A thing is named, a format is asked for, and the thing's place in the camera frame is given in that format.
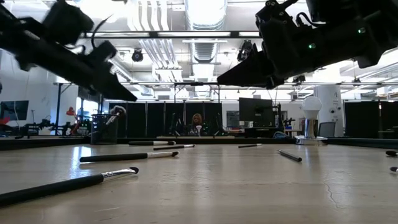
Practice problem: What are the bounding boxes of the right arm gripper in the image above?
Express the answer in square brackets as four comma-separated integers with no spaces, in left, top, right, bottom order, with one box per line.
[217,21,359,90]

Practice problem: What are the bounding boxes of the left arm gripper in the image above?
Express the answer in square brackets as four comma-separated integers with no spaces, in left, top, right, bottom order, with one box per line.
[18,40,138,102]

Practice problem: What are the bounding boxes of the large fluffy grey powder brush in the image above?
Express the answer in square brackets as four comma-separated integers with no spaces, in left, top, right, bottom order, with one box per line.
[104,105,127,126]

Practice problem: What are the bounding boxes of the thick black white-tipped makeup brush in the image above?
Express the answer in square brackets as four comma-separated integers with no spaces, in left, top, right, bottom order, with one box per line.
[128,140,177,147]

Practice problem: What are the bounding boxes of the black makeup brush silver ferrule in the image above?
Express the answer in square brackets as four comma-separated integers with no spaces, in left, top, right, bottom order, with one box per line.
[79,151,180,164]

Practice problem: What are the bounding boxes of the thin black makeup brush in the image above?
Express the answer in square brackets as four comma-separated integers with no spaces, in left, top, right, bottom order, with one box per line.
[152,144,196,152]

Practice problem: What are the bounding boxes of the dark grey makeup pencil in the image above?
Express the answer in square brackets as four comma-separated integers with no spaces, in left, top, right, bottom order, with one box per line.
[277,149,303,163]

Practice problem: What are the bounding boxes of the long black silver-ferrule makeup brush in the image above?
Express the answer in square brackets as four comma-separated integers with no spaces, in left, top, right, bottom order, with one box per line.
[0,166,140,208]

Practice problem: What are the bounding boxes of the black desk monitor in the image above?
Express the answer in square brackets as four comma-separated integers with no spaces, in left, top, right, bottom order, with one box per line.
[238,97,274,128]

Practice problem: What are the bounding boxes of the black mesh brush cup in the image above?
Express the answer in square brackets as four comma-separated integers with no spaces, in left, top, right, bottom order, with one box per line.
[90,113,120,146]

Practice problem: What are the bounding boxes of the black partition panels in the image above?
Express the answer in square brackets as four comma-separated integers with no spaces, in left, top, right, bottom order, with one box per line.
[344,101,398,139]
[108,101,223,138]

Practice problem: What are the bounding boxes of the person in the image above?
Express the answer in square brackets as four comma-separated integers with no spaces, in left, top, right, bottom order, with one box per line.
[190,113,205,136]

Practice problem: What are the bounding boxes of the black overhead rig crossbar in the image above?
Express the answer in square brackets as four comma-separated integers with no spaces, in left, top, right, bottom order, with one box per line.
[79,30,262,39]

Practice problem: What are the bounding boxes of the white round pillar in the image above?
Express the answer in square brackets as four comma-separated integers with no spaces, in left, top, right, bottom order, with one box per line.
[313,85,345,138]

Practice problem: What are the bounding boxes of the grey office chair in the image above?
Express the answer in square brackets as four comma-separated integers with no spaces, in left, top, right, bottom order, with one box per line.
[317,121,336,138]

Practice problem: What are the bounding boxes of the black overhead rig camera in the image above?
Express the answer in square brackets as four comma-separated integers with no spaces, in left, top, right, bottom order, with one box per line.
[236,39,254,62]

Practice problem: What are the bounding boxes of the black round ceiling camera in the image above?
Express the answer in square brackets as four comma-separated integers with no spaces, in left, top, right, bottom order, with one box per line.
[131,49,144,63]

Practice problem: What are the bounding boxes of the black metal workstation frame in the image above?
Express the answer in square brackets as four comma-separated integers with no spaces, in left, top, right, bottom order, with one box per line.
[53,80,221,138]

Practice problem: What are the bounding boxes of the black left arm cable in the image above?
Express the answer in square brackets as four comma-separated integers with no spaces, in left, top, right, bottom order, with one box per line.
[91,14,113,50]

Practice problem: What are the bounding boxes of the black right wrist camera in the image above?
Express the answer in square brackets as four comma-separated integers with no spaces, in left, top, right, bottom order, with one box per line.
[254,0,307,32]

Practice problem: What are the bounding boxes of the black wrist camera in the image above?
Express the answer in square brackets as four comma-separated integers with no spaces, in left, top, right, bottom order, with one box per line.
[254,0,307,32]
[43,1,95,46]

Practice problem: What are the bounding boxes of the silver ceiling air duct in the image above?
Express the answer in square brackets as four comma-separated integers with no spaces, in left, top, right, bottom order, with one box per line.
[185,0,228,63]

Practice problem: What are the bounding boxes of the black table edge rail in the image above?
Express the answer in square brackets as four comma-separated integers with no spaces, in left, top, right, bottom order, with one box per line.
[0,136,398,150]

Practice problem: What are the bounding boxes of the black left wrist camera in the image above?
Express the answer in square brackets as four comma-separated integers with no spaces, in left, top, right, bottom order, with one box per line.
[43,1,95,46]

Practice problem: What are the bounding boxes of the dark wall-mounted screen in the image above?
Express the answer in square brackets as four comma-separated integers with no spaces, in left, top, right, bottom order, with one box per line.
[0,100,29,121]

